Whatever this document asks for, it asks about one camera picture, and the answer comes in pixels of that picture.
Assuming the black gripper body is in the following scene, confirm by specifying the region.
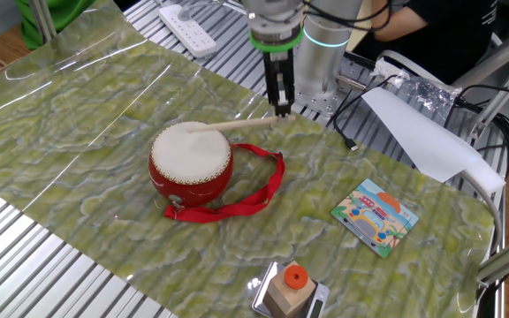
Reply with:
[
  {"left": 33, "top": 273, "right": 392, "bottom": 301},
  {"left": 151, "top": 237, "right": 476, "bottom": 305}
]
[{"left": 262, "top": 49, "right": 295, "bottom": 81}]

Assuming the wooden drumstick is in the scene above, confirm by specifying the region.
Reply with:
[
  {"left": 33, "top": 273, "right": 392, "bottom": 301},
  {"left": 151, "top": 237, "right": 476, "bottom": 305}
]
[{"left": 186, "top": 114, "right": 297, "bottom": 134}]

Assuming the bare person forearm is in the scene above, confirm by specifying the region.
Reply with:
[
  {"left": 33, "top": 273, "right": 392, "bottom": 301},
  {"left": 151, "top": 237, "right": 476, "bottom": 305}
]
[{"left": 371, "top": 0, "right": 428, "bottom": 43}]

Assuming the red drum white head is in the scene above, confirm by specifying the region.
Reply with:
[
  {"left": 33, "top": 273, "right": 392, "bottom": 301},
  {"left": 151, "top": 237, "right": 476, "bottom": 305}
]
[{"left": 148, "top": 120, "right": 234, "bottom": 208}]

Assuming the silver base connector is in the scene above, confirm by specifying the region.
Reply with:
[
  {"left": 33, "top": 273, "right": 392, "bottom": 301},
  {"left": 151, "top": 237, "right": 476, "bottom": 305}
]
[{"left": 336, "top": 72, "right": 368, "bottom": 94}]

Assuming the white power strip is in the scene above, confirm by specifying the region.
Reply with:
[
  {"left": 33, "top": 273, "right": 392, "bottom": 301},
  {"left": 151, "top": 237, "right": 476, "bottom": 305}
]
[{"left": 157, "top": 4, "right": 218, "bottom": 58}]

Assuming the grey power plug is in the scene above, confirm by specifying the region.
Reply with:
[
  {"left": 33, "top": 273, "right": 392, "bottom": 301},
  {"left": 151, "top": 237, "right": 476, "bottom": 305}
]
[{"left": 176, "top": 3, "right": 207, "bottom": 22}]

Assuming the crumpled clear plastic wrap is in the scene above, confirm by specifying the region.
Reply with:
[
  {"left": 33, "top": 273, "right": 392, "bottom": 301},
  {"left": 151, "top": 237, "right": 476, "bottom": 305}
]
[{"left": 371, "top": 57, "right": 459, "bottom": 123}]

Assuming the white foam sheet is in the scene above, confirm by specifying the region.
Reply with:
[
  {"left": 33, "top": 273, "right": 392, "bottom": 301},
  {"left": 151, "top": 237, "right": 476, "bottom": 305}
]
[{"left": 360, "top": 86, "right": 507, "bottom": 195}]

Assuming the cartoon bus puzzle card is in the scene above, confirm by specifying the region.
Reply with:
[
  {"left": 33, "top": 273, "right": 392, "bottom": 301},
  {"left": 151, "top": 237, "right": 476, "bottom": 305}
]
[{"left": 330, "top": 178, "right": 420, "bottom": 260}]

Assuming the person in black shirt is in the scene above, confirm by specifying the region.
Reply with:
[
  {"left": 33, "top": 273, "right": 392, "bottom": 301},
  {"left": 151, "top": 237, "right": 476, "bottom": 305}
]
[{"left": 371, "top": 0, "right": 501, "bottom": 85}]

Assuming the green marble pattern mat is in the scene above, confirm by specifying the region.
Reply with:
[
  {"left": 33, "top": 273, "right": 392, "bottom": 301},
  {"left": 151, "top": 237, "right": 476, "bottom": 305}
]
[{"left": 0, "top": 0, "right": 497, "bottom": 318}]

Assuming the wooden block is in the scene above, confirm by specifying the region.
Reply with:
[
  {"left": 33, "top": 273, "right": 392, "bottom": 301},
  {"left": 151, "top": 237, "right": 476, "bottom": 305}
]
[{"left": 263, "top": 260, "right": 317, "bottom": 318}]

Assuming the silver digital scale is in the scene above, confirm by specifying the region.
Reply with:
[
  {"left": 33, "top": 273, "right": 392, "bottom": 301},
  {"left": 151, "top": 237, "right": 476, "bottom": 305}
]
[{"left": 251, "top": 261, "right": 330, "bottom": 318}]

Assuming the white curved tube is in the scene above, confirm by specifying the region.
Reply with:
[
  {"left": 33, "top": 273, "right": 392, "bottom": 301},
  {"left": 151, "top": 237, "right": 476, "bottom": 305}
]
[{"left": 457, "top": 169, "right": 504, "bottom": 257}]

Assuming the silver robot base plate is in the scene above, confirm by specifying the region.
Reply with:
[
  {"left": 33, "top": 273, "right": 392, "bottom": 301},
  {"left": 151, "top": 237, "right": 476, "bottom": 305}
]
[{"left": 293, "top": 37, "right": 375, "bottom": 118}]

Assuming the black usb cable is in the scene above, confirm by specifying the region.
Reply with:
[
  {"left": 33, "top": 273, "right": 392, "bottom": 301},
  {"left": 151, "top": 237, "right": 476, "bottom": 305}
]
[{"left": 331, "top": 74, "right": 397, "bottom": 153}]

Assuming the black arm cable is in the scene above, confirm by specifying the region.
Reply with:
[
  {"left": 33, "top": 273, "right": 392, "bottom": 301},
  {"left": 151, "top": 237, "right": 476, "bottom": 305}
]
[{"left": 302, "top": 0, "right": 392, "bottom": 33}]

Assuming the red drum strap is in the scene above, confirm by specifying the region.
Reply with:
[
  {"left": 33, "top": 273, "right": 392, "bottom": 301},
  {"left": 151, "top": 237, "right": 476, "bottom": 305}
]
[{"left": 163, "top": 142, "right": 286, "bottom": 224}]

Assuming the orange ring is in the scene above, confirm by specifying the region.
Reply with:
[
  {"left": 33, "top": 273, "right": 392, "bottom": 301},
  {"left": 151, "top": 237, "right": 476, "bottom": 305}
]
[{"left": 284, "top": 264, "right": 309, "bottom": 291}]

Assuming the black cable bundle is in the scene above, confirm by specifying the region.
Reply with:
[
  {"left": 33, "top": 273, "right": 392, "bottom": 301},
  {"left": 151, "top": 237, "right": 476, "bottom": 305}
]
[{"left": 452, "top": 83, "right": 509, "bottom": 178}]

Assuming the aluminium frame post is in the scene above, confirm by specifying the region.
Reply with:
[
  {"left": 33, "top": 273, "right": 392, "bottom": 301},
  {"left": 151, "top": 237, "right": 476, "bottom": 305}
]
[{"left": 27, "top": 0, "right": 57, "bottom": 44}]

